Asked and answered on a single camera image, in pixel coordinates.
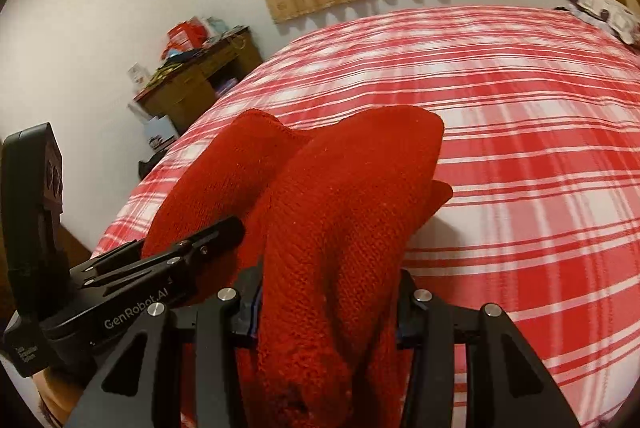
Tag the white printed card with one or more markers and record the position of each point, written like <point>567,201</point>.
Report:
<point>138,73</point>

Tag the red plaid bed sheet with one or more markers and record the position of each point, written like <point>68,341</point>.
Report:
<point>525,158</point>

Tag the red knitted sweater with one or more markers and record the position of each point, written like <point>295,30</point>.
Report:
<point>340,218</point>

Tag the red gift bag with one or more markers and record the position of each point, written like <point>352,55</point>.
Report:
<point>184,37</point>

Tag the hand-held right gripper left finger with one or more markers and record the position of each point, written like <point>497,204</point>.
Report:
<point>220,348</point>

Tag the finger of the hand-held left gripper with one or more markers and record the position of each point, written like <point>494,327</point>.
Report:
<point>210,240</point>

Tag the white patterned pillow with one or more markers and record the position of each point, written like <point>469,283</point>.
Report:
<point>605,11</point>

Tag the light blue bag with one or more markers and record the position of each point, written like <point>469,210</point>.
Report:
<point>214,27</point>

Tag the brown wooden desk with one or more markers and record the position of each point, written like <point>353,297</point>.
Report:
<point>185,98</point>

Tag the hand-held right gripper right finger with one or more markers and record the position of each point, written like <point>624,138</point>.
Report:
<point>435,333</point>

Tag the green patterned cloth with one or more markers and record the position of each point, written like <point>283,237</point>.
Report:
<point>162,74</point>

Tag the black bag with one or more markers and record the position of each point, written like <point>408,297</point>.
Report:
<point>151,163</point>

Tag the person's left forearm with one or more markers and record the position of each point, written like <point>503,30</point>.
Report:
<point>55,400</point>

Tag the white printed paper bag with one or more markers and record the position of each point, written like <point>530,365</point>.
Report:
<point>160,128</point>

